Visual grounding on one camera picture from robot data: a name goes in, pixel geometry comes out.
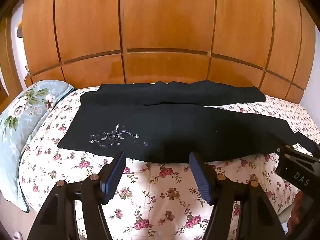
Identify light blue floral pillow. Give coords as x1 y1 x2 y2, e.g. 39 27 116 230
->
0 80 75 212

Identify wooden wardrobe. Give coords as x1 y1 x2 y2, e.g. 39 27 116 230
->
21 0 317 104

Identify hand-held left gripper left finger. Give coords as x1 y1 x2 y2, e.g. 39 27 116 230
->
27 151 127 240

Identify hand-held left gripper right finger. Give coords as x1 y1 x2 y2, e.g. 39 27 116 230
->
189 152 285 240

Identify wooden door frame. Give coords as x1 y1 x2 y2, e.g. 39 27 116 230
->
0 17 24 100

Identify floral bed sheet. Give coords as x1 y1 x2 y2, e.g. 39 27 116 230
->
19 86 315 240

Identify black pants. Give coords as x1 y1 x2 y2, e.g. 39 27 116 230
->
57 80 297 163

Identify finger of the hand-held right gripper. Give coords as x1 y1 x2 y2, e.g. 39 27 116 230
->
295 131 320 158

